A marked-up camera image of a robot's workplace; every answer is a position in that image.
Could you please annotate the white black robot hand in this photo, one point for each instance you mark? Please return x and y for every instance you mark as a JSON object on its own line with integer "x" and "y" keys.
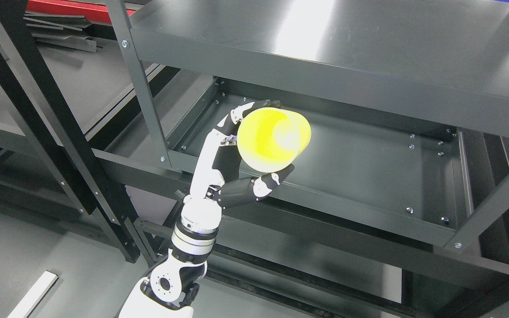
{"x": 216, "y": 184}

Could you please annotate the yellow plastic cup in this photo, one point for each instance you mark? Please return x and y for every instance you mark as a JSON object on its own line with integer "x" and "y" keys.
{"x": 270, "y": 139}

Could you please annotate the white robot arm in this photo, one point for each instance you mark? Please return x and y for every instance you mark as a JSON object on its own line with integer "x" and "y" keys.
{"x": 171, "y": 286}

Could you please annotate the dark grey metal shelf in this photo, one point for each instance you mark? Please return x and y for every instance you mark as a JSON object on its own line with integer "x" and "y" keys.
{"x": 400, "y": 202}

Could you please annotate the red metal panel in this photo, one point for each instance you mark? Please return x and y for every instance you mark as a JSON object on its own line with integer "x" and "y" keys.
{"x": 67, "y": 7}

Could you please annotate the white floor strip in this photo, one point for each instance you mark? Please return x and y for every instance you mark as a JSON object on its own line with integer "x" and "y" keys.
{"x": 34, "y": 295}

